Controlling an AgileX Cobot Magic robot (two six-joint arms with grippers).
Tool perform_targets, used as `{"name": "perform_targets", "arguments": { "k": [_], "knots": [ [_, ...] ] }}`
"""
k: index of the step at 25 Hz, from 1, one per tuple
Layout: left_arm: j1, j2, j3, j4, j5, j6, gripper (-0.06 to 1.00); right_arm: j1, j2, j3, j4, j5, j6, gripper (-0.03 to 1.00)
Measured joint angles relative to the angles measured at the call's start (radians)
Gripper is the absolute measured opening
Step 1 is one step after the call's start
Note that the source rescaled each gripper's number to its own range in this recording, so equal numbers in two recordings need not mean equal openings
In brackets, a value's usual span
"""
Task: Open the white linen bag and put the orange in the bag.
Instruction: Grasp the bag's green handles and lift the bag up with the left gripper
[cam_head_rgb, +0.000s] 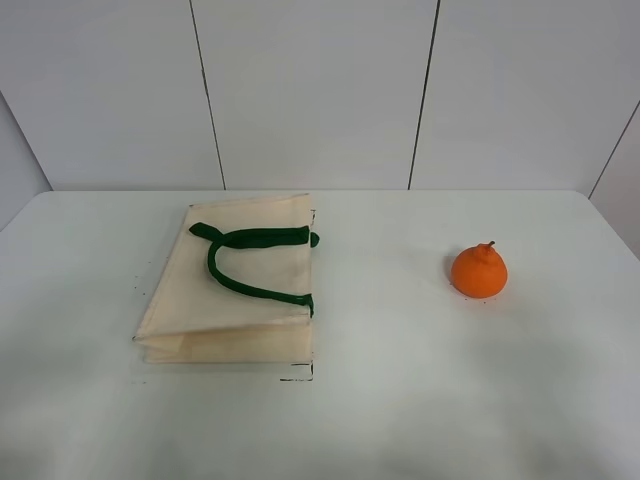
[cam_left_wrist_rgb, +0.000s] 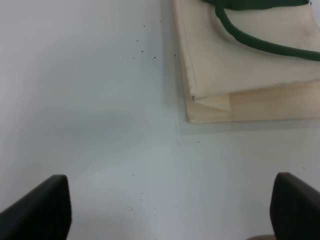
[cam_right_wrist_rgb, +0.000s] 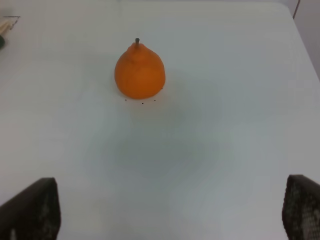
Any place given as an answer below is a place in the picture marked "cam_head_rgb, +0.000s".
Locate white linen bag green handles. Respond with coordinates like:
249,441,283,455
133,194,319,365

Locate orange fruit with stem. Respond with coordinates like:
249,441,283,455
450,241,508,299

